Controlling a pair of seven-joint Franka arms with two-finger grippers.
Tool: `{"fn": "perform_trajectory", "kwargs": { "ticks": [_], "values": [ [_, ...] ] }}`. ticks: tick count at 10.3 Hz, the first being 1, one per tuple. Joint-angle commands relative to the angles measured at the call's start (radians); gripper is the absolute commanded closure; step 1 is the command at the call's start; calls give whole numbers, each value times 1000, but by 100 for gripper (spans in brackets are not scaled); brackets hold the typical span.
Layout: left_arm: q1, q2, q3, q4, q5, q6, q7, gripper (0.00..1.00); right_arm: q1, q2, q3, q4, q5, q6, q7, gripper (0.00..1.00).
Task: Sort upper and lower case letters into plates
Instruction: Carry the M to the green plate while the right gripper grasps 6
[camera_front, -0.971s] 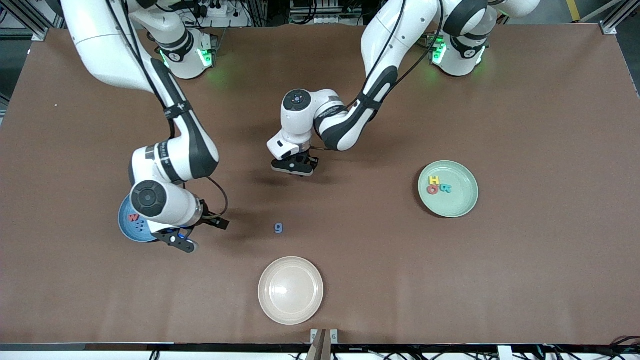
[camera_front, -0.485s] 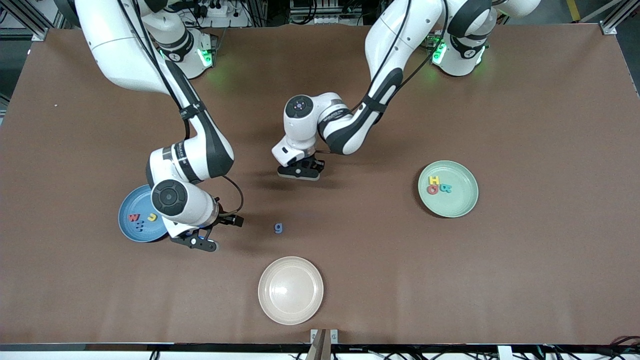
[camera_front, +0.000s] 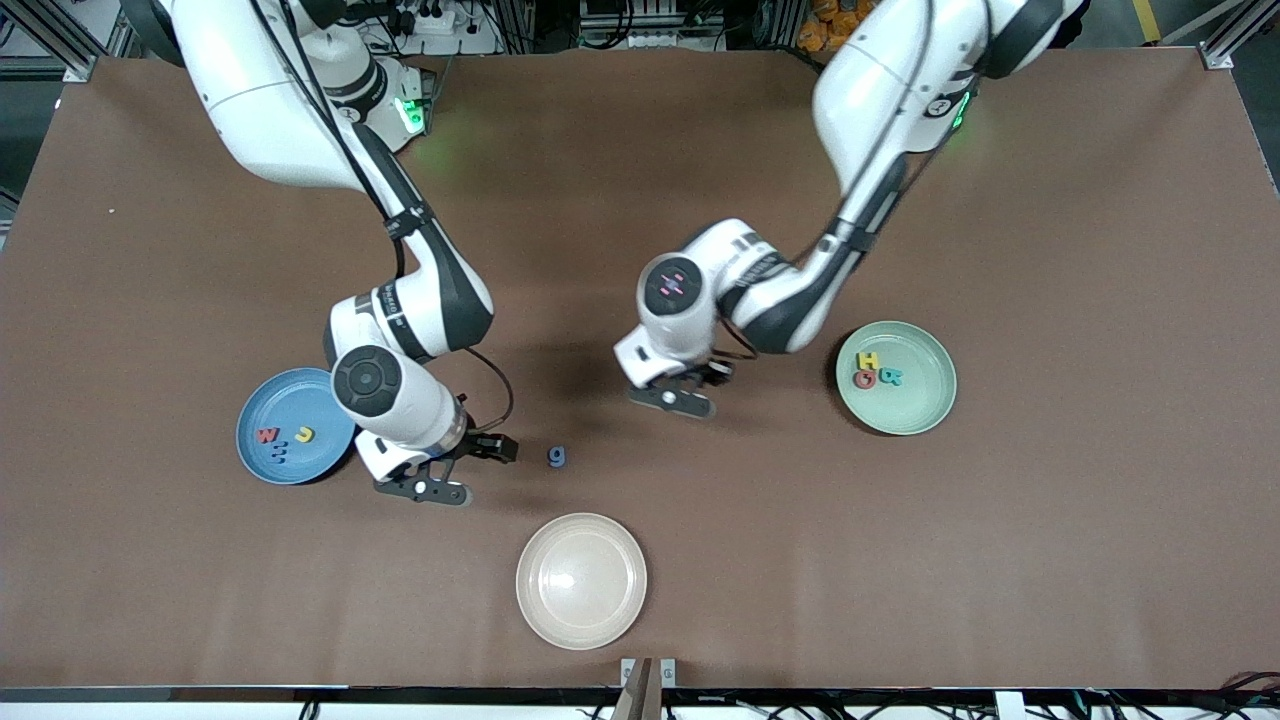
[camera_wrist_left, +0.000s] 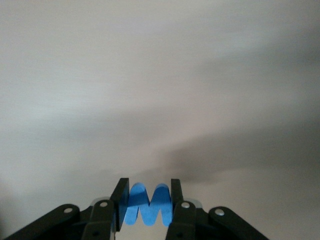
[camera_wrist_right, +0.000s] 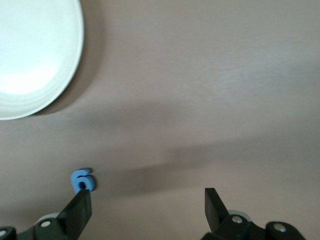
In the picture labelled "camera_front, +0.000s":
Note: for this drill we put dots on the yellow small letter u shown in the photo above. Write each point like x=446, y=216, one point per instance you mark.
x=309, y=434

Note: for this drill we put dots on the blue small letter m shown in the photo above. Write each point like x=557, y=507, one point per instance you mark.
x=280, y=455

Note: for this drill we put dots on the red small letter w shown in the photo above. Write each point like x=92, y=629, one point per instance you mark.
x=268, y=436

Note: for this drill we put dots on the red foam letter Q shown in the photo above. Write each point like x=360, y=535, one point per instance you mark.
x=858, y=380

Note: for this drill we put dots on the yellow foam letter H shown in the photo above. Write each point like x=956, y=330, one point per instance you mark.
x=868, y=361

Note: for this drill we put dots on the teal foam letter R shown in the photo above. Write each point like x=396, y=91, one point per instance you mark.
x=886, y=376

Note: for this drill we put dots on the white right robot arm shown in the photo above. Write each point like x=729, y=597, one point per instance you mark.
x=260, y=90

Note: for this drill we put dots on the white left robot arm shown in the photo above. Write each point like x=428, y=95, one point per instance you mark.
x=880, y=80

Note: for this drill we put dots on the blue small letter g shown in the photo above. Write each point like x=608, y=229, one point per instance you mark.
x=563, y=456

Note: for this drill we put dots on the blue plate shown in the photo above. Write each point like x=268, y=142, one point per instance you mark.
x=275, y=400

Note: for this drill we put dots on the cream plate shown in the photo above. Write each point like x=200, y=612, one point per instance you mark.
x=581, y=581

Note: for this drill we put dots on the green plate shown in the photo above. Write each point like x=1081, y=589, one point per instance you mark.
x=915, y=410

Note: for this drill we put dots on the white power strip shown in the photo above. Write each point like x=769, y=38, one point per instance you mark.
x=450, y=25
x=655, y=40

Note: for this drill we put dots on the orange bag pile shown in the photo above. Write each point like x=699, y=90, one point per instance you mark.
x=825, y=25

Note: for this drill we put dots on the black table edge rail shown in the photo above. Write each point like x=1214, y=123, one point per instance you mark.
x=300, y=693

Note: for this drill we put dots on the metal table edge bracket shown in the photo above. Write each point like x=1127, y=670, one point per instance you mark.
x=668, y=672

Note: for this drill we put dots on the grey mount pole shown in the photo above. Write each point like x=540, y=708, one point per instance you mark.
x=635, y=700

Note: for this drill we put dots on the aluminium frame post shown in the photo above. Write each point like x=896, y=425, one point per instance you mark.
x=1235, y=35
x=60, y=40

